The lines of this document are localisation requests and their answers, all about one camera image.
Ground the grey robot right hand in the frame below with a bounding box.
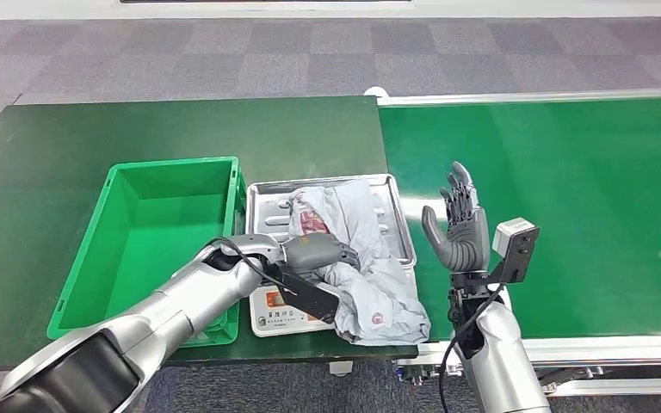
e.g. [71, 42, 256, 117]
[420, 161, 491, 274]

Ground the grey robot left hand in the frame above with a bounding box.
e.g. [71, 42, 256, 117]
[280, 232, 361, 281]

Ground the grey plastic mailer package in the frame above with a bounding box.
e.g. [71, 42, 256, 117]
[287, 179, 433, 348]

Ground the white electronic scale steel tray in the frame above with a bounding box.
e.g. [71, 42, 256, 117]
[244, 173, 419, 339]

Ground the green plastic crate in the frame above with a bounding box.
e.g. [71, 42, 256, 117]
[46, 157, 249, 348]

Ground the dark green table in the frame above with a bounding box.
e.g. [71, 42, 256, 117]
[0, 96, 421, 373]

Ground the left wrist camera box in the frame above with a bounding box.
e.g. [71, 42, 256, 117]
[264, 262, 347, 325]

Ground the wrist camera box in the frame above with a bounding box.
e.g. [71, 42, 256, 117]
[486, 217, 541, 286]
[264, 262, 347, 325]

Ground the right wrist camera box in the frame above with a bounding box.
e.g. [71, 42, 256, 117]
[486, 217, 541, 286]

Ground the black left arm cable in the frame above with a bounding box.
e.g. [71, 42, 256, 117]
[201, 236, 299, 298]

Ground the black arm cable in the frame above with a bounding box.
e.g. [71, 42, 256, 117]
[201, 236, 299, 298]
[438, 283, 506, 413]

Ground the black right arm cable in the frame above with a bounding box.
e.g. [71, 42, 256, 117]
[438, 283, 506, 413]

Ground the green conveyor belt aluminium frame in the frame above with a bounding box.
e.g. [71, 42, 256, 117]
[362, 86, 661, 399]

